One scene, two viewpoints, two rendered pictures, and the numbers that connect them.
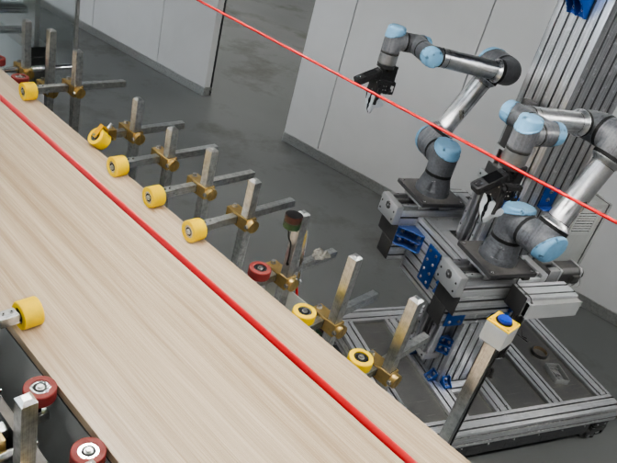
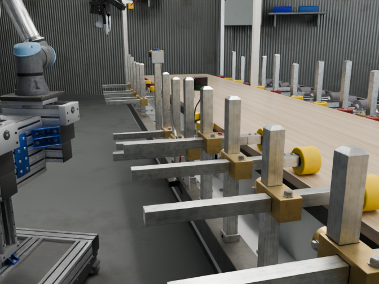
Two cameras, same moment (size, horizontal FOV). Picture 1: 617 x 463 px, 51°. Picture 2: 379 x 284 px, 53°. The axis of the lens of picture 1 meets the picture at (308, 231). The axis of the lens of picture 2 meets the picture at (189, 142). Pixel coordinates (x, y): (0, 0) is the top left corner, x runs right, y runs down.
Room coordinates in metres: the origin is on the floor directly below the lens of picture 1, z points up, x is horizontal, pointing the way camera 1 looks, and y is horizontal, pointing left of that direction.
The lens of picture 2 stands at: (3.10, 1.00, 1.27)
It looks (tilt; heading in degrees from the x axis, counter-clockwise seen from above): 15 degrees down; 220
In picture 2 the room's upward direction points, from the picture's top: straight up
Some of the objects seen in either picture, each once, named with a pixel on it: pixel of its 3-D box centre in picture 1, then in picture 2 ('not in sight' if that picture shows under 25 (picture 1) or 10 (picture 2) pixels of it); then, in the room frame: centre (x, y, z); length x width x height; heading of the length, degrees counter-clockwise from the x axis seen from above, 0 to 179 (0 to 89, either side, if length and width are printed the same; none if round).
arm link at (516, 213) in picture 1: (516, 220); (29, 57); (2.19, -0.72, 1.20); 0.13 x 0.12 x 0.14; 37
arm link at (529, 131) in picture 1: (525, 133); not in sight; (1.89, -0.54, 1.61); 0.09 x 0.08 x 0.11; 127
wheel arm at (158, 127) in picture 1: (150, 129); (294, 276); (2.64, 0.81, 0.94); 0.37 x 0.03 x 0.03; 144
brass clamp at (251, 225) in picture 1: (241, 219); (208, 140); (2.10, 0.25, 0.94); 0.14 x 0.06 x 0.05; 54
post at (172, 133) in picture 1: (165, 179); (269, 227); (2.38, 0.64, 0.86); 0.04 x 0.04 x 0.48; 54
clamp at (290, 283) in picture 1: (280, 276); (190, 149); (1.95, 0.05, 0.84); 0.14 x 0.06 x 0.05; 54
